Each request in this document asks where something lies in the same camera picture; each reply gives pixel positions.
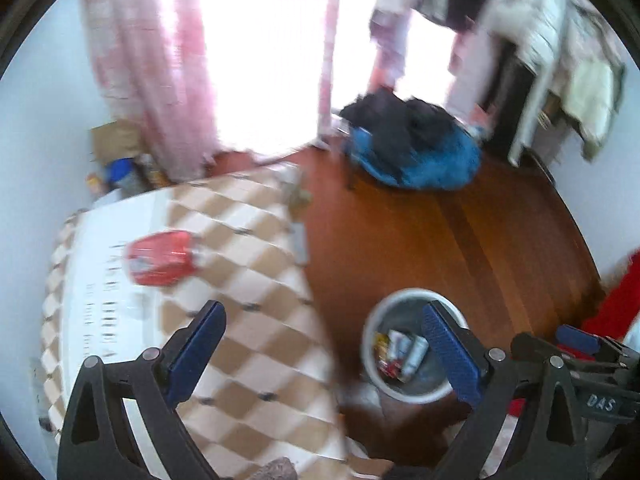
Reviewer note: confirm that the pile of dark clothes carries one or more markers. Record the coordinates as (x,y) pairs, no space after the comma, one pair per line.
(395,120)

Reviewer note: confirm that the small pale hanging garment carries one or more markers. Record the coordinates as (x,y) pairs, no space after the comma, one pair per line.
(387,45)

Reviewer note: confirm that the blue lidded tin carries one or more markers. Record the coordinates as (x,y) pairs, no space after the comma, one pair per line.
(122,175)

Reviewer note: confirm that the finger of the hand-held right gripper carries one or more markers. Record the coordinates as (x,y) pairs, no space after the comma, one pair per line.
(535,345)
(580,336)

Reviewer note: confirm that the white down jacket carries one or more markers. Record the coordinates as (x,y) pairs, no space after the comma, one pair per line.
(530,20)

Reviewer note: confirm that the checkered tablecloth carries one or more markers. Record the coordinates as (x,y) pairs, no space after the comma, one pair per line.
(240,320)

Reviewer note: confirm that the clear bottle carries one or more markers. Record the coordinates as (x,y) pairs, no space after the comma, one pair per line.
(152,172)

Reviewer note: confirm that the red snack bag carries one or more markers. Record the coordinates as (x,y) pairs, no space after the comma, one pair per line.
(160,257)

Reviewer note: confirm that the pink floral curtain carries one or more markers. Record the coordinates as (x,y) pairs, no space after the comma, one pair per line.
(150,60)

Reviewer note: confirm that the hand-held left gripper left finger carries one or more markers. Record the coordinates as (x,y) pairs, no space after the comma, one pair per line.
(195,345)

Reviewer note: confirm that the white barcode box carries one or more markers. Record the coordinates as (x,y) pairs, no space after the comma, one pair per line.
(412,355)

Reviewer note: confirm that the orange bottle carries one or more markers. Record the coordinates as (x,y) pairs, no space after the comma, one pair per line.
(95,184)

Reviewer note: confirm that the red cloth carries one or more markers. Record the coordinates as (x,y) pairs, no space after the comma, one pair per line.
(617,300)

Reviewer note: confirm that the cream fleece coat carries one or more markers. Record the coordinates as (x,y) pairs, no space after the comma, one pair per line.
(595,100)

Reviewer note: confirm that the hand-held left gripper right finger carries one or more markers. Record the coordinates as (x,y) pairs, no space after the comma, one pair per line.
(452,355)

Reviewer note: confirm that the white rimmed waste bin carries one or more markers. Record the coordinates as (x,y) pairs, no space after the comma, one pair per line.
(385,385)

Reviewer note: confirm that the brown paper bag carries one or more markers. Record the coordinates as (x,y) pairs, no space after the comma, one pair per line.
(117,140)

